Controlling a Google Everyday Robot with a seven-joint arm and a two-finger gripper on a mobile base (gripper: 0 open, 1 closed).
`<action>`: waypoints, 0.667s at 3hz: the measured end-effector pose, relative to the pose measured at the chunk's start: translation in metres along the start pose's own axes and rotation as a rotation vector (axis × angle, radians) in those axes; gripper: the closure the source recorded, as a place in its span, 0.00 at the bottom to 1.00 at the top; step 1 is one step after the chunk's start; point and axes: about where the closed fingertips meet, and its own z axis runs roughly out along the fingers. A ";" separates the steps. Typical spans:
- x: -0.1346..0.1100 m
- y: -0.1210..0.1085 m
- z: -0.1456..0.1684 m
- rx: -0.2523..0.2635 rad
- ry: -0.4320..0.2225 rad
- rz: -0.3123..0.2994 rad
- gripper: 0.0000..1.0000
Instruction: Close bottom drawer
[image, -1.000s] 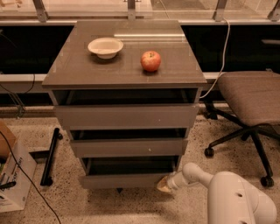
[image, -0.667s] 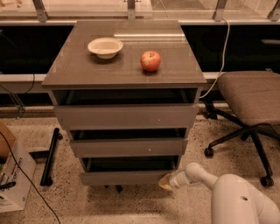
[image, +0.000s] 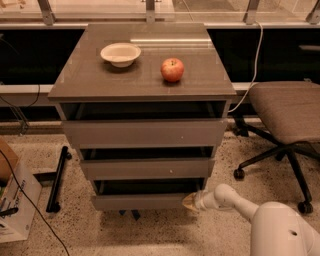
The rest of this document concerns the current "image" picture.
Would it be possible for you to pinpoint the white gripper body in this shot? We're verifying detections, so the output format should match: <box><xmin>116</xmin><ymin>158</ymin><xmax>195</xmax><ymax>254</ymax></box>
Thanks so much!
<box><xmin>194</xmin><ymin>190</ymin><xmax>218</xmax><ymax>210</ymax></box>

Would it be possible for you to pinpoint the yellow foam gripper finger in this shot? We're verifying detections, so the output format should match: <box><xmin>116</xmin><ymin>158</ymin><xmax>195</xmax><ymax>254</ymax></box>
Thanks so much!
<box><xmin>182</xmin><ymin>193</ymin><xmax>198</xmax><ymax>211</ymax></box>

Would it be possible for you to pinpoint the grey bottom drawer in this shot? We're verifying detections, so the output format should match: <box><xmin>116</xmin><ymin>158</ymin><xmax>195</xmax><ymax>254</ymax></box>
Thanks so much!
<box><xmin>92</xmin><ymin>178</ymin><xmax>206</xmax><ymax>210</ymax></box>

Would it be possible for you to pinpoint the grey drawer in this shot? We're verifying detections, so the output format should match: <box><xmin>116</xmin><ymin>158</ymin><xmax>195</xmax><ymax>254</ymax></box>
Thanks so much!
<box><xmin>63</xmin><ymin>101</ymin><xmax>227</xmax><ymax>149</ymax></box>
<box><xmin>80</xmin><ymin>146</ymin><xmax>214</xmax><ymax>180</ymax></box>
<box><xmin>92</xmin><ymin>178</ymin><xmax>206</xmax><ymax>210</ymax></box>

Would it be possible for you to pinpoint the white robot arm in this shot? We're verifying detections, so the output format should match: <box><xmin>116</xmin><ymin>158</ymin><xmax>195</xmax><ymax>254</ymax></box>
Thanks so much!
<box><xmin>182</xmin><ymin>184</ymin><xmax>320</xmax><ymax>256</ymax></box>

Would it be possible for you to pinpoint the grey middle drawer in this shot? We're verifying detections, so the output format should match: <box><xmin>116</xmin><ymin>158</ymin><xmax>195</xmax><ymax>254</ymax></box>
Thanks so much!
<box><xmin>80</xmin><ymin>146</ymin><xmax>214</xmax><ymax>180</ymax></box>

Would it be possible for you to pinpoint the grey drawer cabinet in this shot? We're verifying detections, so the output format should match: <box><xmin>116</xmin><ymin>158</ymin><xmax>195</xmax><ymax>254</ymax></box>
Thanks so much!
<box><xmin>48</xmin><ymin>22</ymin><xmax>237</xmax><ymax>221</ymax></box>

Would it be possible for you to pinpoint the grey top drawer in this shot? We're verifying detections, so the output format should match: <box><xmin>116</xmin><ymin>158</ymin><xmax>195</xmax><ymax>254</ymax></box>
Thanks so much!
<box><xmin>63</xmin><ymin>101</ymin><xmax>227</xmax><ymax>149</ymax></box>

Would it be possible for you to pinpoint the brown office chair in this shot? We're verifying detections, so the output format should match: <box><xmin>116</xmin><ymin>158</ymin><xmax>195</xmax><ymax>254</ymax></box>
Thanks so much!
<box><xmin>231</xmin><ymin>81</ymin><xmax>320</xmax><ymax>214</ymax></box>

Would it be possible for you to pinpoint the red apple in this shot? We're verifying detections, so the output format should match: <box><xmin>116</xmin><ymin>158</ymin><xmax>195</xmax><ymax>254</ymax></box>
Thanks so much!
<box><xmin>161</xmin><ymin>58</ymin><xmax>184</xmax><ymax>82</ymax></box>

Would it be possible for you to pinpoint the black metal bar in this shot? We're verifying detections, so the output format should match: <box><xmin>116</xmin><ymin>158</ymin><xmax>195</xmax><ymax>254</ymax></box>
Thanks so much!
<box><xmin>46</xmin><ymin>146</ymin><xmax>72</xmax><ymax>213</ymax></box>

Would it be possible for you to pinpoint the white paper bowl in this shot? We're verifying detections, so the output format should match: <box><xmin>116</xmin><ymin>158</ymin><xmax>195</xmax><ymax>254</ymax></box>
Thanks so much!
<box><xmin>100</xmin><ymin>43</ymin><xmax>141</xmax><ymax>68</ymax></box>

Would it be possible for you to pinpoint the white cardboard box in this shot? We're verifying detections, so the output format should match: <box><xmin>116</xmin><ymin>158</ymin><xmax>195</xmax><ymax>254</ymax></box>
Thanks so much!
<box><xmin>0</xmin><ymin>161</ymin><xmax>42</xmax><ymax>243</ymax></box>

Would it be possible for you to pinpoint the black marker pen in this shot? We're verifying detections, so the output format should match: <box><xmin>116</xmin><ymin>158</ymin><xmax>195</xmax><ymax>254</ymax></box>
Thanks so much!
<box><xmin>0</xmin><ymin>207</ymin><xmax>19</xmax><ymax>217</ymax></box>

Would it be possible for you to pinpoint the brown cardboard box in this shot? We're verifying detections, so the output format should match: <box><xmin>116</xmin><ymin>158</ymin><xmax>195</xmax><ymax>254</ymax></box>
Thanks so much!
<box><xmin>0</xmin><ymin>138</ymin><xmax>19</xmax><ymax>182</ymax></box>

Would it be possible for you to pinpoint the white cable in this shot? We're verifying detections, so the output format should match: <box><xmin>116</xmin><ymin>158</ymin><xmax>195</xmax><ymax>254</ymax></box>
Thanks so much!
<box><xmin>227</xmin><ymin>21</ymin><xmax>264</xmax><ymax>114</ymax></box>

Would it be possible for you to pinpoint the black cable on floor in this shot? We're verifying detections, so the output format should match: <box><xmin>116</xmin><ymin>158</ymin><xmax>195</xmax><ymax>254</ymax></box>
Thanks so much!
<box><xmin>0</xmin><ymin>148</ymin><xmax>71</xmax><ymax>256</ymax></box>

